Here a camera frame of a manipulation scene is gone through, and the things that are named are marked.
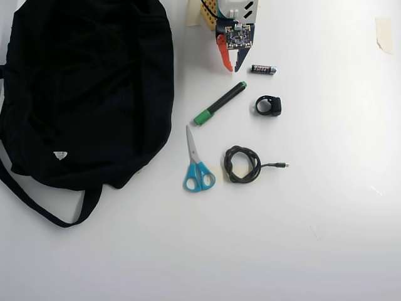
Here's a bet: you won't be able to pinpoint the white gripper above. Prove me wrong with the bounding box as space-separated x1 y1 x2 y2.
216 0 261 74

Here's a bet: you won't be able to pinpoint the green and black marker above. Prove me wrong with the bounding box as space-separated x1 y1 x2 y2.
193 81 247 127

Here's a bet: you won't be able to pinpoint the yellow perforated robot base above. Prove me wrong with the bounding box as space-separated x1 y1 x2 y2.
199 0 220 31

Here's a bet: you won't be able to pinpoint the black fabric bag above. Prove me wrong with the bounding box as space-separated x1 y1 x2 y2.
0 0 175 229

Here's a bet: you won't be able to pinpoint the black AA battery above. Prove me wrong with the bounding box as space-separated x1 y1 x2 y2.
251 64 278 75

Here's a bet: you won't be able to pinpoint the beige masking tape piece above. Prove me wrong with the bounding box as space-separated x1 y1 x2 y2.
375 17 394 56
186 0 201 26

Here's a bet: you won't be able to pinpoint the pale yellow tape patch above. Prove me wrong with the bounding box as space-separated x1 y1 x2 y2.
216 162 263 184

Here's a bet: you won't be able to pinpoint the bare camera circuit board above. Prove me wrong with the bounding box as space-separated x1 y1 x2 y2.
224 24 254 50

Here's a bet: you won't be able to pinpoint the thin black camera cable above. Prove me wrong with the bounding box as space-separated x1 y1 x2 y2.
200 0 221 19

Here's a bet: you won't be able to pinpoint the black strap ring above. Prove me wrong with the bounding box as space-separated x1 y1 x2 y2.
254 95 282 117

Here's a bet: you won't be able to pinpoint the blue handled scissors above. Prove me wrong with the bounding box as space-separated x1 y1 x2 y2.
182 124 216 192

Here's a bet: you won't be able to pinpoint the coiled black USB cable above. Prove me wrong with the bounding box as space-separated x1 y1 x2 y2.
224 145 290 184

